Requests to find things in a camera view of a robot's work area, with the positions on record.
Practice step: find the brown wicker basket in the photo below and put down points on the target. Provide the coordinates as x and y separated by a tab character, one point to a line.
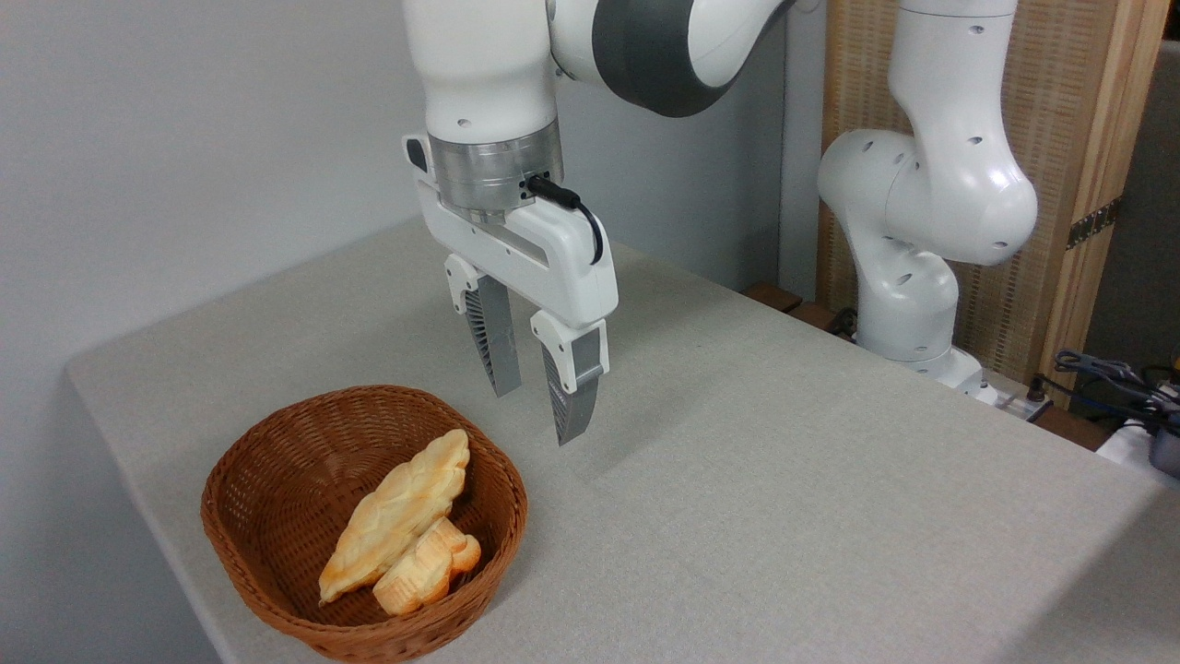
277	480

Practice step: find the long braided bread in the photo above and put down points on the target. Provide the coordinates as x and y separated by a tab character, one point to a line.
396	512

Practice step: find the small bread piece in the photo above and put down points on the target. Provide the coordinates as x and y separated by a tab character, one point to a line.
429	567

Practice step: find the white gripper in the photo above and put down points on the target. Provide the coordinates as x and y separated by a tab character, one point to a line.
544	258

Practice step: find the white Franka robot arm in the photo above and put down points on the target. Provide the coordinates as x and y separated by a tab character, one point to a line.
931	194

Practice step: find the wooden rattan screen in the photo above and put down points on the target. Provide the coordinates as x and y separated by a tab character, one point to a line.
1069	111

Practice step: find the black metal hinge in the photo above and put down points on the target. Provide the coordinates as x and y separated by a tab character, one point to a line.
1093	224

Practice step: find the white box with grey container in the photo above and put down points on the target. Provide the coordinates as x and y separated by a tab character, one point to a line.
1148	452

